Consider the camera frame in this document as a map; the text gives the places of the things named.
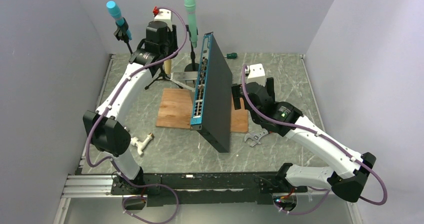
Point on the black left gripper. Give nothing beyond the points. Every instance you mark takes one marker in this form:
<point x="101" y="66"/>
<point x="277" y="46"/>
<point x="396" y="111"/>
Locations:
<point x="173" y="36"/>

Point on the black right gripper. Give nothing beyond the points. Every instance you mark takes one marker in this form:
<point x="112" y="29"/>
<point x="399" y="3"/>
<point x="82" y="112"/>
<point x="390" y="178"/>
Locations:
<point x="236" y="95"/>

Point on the black tripod shock-mount stand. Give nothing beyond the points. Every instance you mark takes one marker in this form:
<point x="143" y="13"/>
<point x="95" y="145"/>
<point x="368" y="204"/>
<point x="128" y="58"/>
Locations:
<point x="162" y="76"/>

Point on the blue microphone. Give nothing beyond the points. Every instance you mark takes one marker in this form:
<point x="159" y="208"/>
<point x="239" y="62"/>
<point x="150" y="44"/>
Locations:
<point x="114" y="10"/>

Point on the beige microphone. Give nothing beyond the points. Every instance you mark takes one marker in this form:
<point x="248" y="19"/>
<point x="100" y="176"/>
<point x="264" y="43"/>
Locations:
<point x="168" y="65"/>

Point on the black round-base mic stand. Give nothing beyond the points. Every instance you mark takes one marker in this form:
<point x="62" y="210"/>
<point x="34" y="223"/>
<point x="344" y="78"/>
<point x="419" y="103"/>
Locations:
<point x="122" y="33"/>

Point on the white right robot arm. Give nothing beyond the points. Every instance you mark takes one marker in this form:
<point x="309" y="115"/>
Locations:
<point x="346" y="171"/>

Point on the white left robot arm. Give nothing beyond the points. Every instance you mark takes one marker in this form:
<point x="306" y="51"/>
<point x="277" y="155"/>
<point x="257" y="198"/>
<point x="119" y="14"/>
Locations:
<point x="107" y="138"/>

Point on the black green-mic stand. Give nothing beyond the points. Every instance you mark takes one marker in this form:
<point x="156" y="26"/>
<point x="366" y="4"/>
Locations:
<point x="193" y="66"/>

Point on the green microphone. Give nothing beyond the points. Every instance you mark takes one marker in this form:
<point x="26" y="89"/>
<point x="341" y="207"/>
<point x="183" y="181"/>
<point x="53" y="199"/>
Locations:
<point x="190" y="6"/>

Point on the wooden board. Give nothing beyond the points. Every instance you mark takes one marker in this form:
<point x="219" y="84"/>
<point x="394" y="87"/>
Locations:
<point x="175" y="112"/>

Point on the white pipe valve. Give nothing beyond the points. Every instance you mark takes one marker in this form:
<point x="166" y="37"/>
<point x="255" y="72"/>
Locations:
<point x="141" y="144"/>

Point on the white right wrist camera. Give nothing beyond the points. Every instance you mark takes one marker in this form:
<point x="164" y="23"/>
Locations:
<point x="256" y="74"/>

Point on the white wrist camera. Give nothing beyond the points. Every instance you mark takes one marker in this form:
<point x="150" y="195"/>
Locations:
<point x="256" y="74"/>
<point x="163" y="15"/>

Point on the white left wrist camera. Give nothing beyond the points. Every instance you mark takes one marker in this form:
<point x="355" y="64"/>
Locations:
<point x="163" y="15"/>

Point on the green-handled screwdriver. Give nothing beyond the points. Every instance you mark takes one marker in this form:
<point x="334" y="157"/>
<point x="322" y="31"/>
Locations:
<point x="232" y="55"/>

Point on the grey metal bracket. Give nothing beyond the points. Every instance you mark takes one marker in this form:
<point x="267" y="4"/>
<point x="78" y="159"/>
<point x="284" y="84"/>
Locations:
<point x="185" y="79"/>

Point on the blue network switch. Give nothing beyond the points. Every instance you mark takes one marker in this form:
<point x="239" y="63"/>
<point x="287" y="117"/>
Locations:
<point x="211" y="111"/>

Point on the red-handled adjustable wrench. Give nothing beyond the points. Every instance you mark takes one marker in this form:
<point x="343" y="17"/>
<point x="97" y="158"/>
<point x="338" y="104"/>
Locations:
<point x="255" y="137"/>

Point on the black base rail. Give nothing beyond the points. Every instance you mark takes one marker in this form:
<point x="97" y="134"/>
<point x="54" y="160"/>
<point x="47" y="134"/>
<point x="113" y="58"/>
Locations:
<point x="207" y="188"/>

